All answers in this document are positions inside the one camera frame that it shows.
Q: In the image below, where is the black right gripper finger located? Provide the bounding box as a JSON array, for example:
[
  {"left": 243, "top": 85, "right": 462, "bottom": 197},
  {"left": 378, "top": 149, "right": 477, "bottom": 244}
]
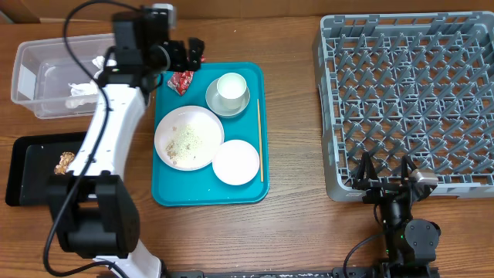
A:
[
  {"left": 355, "top": 152, "right": 377, "bottom": 181},
  {"left": 401, "top": 155, "right": 417, "bottom": 182}
]

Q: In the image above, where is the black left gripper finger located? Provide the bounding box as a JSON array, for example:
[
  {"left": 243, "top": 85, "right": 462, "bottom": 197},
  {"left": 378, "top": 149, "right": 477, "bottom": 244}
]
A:
[
  {"left": 169, "top": 63, "right": 201, "bottom": 73},
  {"left": 188, "top": 37, "right": 205, "bottom": 66}
]

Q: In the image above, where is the red snack wrapper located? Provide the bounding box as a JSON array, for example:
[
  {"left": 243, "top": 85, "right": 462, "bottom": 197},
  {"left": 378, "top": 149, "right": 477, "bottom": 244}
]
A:
[{"left": 167, "top": 71, "right": 195, "bottom": 96}]

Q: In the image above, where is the white cup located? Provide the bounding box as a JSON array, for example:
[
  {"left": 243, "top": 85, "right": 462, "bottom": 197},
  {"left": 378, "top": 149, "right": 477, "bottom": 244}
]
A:
[{"left": 217, "top": 73, "right": 247, "bottom": 110}]

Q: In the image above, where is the white napkin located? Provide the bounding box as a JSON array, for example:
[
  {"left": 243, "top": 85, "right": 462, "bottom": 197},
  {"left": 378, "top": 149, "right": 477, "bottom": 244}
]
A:
[{"left": 65, "top": 56, "right": 117, "bottom": 109}]

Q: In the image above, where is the small white bowl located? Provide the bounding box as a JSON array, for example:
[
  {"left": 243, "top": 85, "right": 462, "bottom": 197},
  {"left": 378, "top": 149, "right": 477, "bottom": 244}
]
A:
[{"left": 212, "top": 140, "right": 260, "bottom": 186}]

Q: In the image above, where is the brown food scrap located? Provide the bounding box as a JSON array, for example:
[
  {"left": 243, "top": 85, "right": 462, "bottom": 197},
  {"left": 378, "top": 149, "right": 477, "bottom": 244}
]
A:
[{"left": 54, "top": 151, "right": 75, "bottom": 175}]

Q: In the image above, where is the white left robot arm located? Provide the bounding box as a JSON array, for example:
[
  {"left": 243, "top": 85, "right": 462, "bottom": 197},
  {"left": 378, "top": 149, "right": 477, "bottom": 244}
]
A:
[{"left": 47, "top": 4, "right": 205, "bottom": 277}]

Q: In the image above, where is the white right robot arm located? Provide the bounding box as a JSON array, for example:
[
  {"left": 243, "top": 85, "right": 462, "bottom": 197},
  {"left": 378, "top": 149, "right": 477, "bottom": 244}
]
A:
[{"left": 342, "top": 152, "right": 441, "bottom": 278}]

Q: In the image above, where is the grey dishwasher rack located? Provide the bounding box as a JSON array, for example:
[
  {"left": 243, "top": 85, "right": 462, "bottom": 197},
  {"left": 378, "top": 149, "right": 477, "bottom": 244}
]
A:
[{"left": 313, "top": 12, "right": 493, "bottom": 202}]

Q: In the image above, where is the grey saucer bowl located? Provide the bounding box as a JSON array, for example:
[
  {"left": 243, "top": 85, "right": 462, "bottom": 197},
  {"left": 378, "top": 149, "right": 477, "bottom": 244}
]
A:
[{"left": 205, "top": 79, "right": 250, "bottom": 118}]

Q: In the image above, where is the large white plate with crumbs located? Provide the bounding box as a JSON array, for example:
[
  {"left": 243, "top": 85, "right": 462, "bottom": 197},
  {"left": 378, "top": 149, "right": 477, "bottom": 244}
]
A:
[{"left": 154, "top": 106, "right": 225, "bottom": 171}]

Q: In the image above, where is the wooden chopstick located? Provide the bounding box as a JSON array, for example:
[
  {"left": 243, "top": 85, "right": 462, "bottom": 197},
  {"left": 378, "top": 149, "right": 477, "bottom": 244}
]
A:
[{"left": 257, "top": 99, "right": 264, "bottom": 182}]

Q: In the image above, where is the teal plastic tray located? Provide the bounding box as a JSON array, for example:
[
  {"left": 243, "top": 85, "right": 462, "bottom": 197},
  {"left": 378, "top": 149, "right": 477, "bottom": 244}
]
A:
[{"left": 151, "top": 62, "right": 269, "bottom": 207}]

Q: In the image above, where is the clear plastic bin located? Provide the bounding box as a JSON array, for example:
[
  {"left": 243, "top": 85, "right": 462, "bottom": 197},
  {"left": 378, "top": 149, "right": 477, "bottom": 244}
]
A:
[{"left": 11, "top": 34, "right": 115, "bottom": 119}]

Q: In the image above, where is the black tray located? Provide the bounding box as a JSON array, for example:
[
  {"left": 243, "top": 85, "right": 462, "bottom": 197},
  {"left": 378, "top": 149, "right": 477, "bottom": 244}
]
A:
[{"left": 5, "top": 132, "right": 86, "bottom": 206}]

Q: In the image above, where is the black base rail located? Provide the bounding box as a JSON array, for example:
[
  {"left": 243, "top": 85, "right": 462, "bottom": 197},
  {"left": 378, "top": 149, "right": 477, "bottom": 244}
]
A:
[{"left": 162, "top": 267, "right": 440, "bottom": 278}]

